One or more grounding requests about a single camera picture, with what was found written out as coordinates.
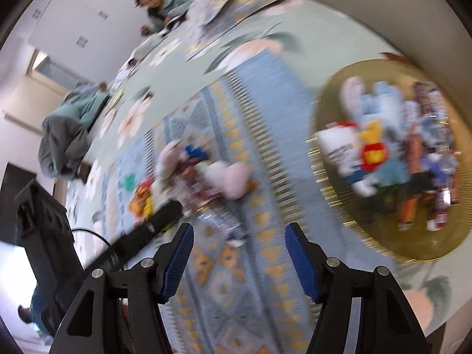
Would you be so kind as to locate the person's leg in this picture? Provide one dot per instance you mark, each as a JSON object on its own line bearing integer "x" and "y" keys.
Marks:
{"x": 31, "y": 309}

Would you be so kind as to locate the orange snack packet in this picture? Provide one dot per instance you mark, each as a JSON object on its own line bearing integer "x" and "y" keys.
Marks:
{"x": 142, "y": 199}

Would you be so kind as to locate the blue rubber toy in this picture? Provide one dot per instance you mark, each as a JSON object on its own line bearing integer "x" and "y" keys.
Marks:
{"x": 383, "y": 103}

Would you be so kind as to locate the window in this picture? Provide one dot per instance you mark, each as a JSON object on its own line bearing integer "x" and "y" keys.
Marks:
{"x": 49, "y": 67}

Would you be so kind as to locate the floral bed sheet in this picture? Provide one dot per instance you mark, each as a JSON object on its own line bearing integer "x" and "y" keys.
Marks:
{"x": 177, "y": 77}

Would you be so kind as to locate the round gold tray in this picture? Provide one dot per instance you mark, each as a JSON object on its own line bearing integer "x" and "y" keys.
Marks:
{"x": 387, "y": 243}

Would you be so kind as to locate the pale pink egg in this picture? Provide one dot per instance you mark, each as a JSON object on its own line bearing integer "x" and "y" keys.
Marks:
{"x": 236, "y": 179}

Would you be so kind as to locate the white plush toy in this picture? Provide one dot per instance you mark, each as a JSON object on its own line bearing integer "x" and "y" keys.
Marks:
{"x": 339, "y": 147}

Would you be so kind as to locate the small blue toy piece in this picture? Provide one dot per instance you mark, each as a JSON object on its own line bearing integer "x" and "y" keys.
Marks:
{"x": 195, "y": 153}

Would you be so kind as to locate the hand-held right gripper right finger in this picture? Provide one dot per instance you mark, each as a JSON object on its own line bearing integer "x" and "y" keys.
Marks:
{"x": 300, "y": 261}

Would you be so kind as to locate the blue patterned mat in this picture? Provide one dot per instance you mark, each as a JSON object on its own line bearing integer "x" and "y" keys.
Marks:
{"x": 236, "y": 291}

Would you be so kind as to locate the teal rubber toy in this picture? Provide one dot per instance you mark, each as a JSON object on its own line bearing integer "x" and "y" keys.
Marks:
{"x": 129, "y": 182}

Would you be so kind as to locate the brown snack stick packet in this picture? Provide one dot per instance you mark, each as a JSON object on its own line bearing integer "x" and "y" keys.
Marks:
{"x": 427, "y": 99}

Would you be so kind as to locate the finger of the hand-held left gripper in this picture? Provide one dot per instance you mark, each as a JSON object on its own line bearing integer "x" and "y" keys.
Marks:
{"x": 147, "y": 226}

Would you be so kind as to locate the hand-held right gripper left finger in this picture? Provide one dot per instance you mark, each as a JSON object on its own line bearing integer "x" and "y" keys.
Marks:
{"x": 180, "y": 261}

